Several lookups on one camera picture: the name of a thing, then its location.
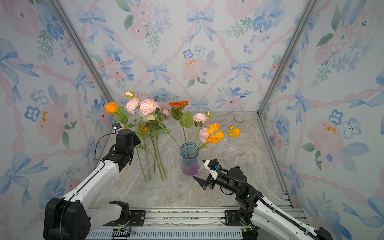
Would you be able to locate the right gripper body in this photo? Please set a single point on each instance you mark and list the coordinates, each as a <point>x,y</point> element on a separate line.
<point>225,183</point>

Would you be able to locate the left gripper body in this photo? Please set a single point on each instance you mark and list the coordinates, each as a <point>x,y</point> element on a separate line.
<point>136,141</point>

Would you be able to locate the blue purple glass vase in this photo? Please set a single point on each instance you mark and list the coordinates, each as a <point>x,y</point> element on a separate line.
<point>189,153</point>

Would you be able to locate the dark orange gerbera stem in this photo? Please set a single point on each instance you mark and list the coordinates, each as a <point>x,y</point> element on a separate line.
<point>185,118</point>

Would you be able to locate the orange poppy stem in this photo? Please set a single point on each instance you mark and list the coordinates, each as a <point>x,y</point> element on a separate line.
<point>214,135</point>

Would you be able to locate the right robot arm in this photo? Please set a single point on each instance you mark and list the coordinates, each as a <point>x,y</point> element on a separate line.
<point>256,210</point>

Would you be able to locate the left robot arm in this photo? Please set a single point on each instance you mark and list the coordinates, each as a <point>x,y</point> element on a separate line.
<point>69,218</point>

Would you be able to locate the white cream rose stem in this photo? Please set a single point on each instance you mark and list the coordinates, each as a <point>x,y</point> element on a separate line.
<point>152,128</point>

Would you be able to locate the pink rose bunch stem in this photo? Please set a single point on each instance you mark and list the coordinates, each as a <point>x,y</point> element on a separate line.
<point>145,107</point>

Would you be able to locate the clear glass jar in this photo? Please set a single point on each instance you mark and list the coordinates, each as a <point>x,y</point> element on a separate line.
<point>239,119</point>

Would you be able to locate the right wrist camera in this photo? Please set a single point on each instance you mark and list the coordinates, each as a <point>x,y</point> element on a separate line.
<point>213,167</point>

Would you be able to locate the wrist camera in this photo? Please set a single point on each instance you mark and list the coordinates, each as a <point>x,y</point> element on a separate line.
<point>213,167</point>
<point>117,127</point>

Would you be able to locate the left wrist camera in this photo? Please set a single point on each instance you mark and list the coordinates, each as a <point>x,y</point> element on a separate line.
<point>117,127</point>

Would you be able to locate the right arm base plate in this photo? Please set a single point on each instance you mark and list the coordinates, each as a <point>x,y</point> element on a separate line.
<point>238,218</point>

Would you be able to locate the aluminium rail frame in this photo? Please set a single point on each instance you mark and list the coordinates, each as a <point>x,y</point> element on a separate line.
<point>186,217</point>

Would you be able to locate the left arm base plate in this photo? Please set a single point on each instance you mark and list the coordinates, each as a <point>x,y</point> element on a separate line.
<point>136,219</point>

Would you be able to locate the left corner aluminium post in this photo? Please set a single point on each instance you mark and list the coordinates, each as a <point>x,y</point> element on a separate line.
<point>64,19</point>

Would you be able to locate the corner aluminium post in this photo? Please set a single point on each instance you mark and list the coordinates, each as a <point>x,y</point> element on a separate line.
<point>291,47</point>
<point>64,19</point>

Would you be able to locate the right corner aluminium post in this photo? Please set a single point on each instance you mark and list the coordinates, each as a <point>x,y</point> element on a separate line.
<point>291,47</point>

